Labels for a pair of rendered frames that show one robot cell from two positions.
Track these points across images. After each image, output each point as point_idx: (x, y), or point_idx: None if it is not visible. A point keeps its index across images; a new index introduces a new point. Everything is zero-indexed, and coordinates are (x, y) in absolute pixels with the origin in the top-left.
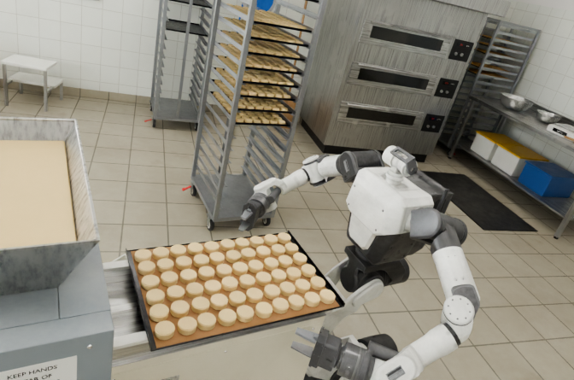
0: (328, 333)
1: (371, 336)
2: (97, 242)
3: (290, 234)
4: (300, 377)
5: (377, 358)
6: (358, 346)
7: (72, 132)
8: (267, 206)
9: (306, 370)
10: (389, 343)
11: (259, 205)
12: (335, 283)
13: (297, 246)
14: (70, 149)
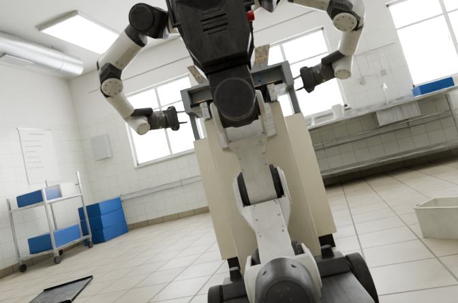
0: (168, 106)
1: (295, 265)
2: None
3: (277, 82)
4: (219, 186)
5: (146, 117)
6: (155, 111)
7: (264, 49)
8: (319, 68)
9: (218, 180)
10: (269, 274)
11: (308, 67)
12: (264, 128)
13: (262, 88)
14: (255, 54)
